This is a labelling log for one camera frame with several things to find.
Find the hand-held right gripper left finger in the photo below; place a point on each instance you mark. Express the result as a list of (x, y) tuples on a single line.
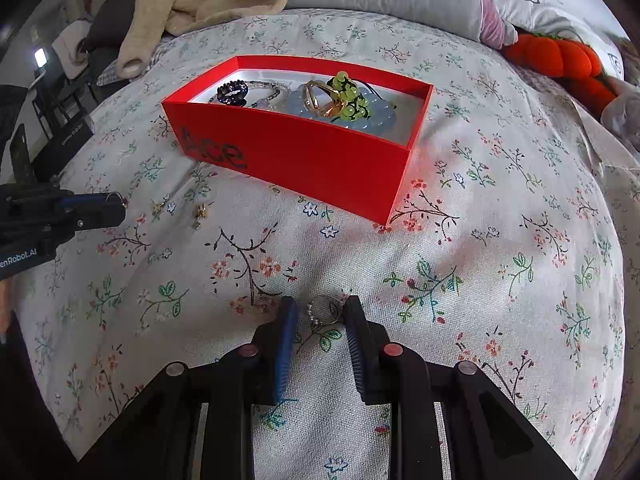
[(285, 355)]

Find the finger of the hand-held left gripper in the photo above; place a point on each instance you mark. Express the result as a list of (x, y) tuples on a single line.
[(95, 217), (85, 200)]

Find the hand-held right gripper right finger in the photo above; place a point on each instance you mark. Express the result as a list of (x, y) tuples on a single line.
[(356, 355)]

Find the red cardboard box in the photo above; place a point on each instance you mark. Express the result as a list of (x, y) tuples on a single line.
[(310, 160)]

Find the gold bangle rings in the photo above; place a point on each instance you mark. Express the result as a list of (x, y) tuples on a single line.
[(320, 100)]

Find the person's left hand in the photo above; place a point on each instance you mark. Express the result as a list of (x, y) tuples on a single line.
[(5, 310)]

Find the black box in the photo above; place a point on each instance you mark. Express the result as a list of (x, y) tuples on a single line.
[(67, 140)]

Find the small gold earring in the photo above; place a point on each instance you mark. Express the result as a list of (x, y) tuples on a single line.
[(160, 207), (201, 212)]

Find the grey checked cloth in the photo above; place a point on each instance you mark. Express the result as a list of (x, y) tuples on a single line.
[(112, 72)]

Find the dark grey garment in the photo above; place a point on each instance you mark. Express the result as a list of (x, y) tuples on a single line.
[(107, 22)]

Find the crumpled grey blanket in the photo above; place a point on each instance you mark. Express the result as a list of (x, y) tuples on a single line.
[(622, 120)]

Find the orange pumpkin plush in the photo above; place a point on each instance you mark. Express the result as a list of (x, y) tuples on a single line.
[(555, 60)]

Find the pink ruffled pillow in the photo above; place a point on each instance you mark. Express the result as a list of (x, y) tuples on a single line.
[(492, 20)]

